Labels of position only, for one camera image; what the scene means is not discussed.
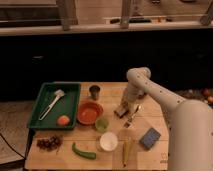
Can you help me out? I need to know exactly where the black whiteboard eraser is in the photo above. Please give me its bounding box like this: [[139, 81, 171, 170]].
[[114, 106, 128, 118]]

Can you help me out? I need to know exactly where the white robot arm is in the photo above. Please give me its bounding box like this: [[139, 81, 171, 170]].
[[122, 67, 213, 171]]

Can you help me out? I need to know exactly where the small green cup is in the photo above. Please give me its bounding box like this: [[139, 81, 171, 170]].
[[95, 117, 109, 133]]

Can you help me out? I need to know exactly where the orange bowl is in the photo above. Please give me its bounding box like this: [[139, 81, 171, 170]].
[[77, 102, 103, 125]]

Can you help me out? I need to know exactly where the white bowl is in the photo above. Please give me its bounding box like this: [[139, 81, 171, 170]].
[[100, 132, 118, 152]]

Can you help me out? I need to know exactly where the blue sponge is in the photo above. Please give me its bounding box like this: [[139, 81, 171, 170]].
[[139, 128, 161, 150]]

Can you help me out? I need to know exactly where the green plastic tray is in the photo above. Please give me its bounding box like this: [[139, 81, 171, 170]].
[[28, 82, 81, 130]]

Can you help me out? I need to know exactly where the green cucumber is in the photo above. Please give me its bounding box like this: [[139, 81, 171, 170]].
[[72, 142, 96, 160]]

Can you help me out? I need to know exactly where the orange tomato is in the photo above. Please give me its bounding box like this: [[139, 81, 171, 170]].
[[57, 115, 70, 126]]

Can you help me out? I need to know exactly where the white dish brush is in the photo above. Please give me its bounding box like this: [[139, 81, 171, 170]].
[[39, 89, 65, 120]]

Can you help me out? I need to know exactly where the bunch of dark grapes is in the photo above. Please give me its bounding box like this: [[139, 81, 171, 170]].
[[37, 135, 63, 151]]

